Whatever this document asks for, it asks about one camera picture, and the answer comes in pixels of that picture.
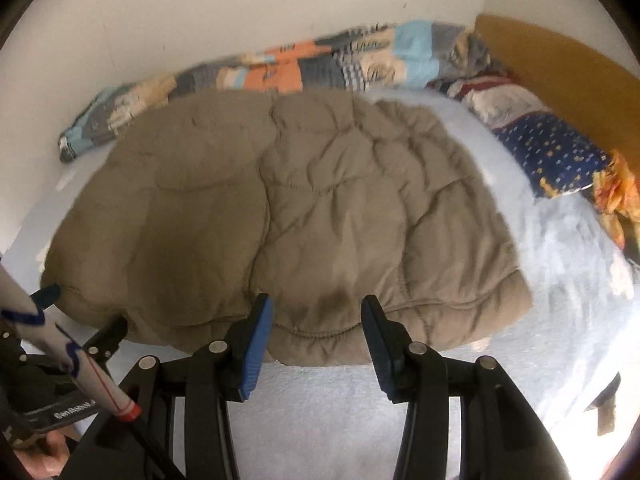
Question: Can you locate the olive quilted hooded coat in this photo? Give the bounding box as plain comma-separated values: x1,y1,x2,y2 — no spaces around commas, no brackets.
41,90,533,366

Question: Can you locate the person's left hand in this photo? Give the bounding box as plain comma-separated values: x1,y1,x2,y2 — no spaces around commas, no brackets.
14,430,77,479

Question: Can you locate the light blue cloud bedsheet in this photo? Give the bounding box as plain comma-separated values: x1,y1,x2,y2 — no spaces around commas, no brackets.
0,84,640,480

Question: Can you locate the navy starred striped pillow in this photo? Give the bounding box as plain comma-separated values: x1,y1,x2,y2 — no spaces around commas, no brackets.
430,74,610,197

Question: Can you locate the orange yellow crumpled cloth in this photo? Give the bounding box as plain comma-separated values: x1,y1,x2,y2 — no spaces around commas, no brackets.
593,150,640,250

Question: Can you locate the patchwork cartoon rolled quilt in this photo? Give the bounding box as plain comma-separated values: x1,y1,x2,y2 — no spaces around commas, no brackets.
58,20,500,164

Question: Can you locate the wooden headboard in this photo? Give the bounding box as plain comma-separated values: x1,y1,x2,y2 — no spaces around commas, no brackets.
475,14,640,172

